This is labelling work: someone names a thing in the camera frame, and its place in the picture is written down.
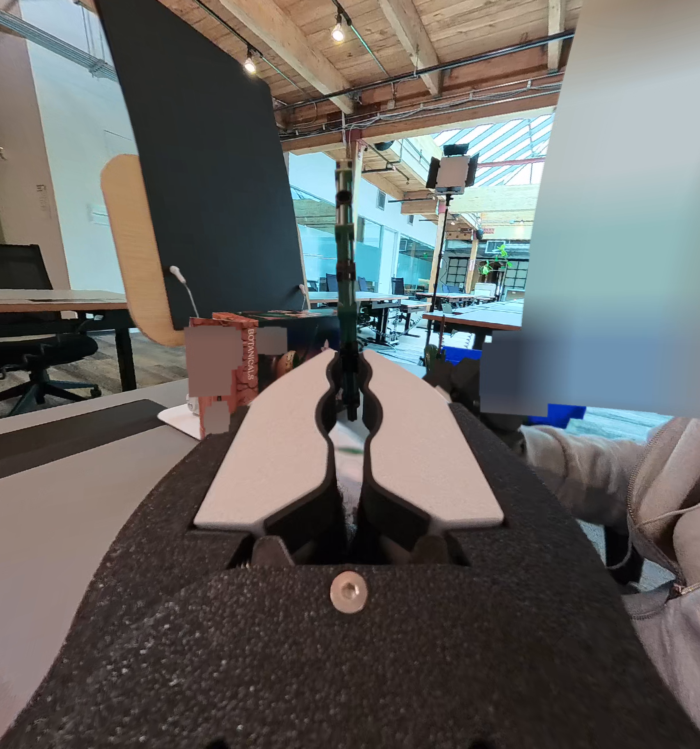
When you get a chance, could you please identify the studio light panel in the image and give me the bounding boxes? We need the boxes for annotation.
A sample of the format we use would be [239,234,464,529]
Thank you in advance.
[425,143,480,195]

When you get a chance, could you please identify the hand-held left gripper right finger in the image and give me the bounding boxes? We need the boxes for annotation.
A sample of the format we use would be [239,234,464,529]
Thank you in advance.
[358,349,507,534]

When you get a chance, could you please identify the wooden table with black legs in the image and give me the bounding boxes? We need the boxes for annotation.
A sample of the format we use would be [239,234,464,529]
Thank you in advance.
[0,288,138,394]

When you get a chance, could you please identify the blue storage bin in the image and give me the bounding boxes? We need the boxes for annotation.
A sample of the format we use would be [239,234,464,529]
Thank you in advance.
[442,345,588,426]

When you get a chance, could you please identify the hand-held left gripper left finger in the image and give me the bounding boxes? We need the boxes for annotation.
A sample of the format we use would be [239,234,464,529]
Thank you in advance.
[192,349,351,534]

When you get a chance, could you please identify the black mesh office chair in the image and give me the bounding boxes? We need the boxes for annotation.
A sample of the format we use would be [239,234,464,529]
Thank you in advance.
[0,241,103,417]

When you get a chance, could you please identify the hanging green plant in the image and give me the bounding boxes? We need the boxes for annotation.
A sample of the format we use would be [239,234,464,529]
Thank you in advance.
[481,244,516,283]

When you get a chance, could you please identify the long wooden office table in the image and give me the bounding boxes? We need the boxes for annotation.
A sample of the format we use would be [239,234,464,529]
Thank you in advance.
[308,291,432,347]
[423,300,527,352]

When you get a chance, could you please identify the dark cable tray cover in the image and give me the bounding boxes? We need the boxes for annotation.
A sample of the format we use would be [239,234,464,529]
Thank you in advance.
[0,399,178,488]

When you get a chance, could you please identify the dark divider panel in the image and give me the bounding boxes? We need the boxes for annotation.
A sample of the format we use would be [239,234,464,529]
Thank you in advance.
[95,0,311,335]

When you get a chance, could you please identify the row of black chairs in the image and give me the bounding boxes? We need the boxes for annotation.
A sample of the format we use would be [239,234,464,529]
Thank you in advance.
[317,272,473,305]

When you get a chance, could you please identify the person's right forearm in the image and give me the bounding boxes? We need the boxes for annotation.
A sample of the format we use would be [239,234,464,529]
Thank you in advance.
[516,424,649,524]

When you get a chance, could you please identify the rounded wooden panel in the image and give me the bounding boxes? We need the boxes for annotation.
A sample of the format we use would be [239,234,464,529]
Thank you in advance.
[100,153,188,347]

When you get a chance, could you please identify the dark flower printed box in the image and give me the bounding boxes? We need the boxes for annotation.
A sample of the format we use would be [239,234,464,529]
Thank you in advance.
[189,309,339,437]

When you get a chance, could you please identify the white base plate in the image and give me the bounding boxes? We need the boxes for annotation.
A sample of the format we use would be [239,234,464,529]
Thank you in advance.
[157,404,210,441]

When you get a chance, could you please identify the green brick plant stem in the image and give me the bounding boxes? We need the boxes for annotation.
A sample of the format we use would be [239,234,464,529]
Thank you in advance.
[332,158,363,423]

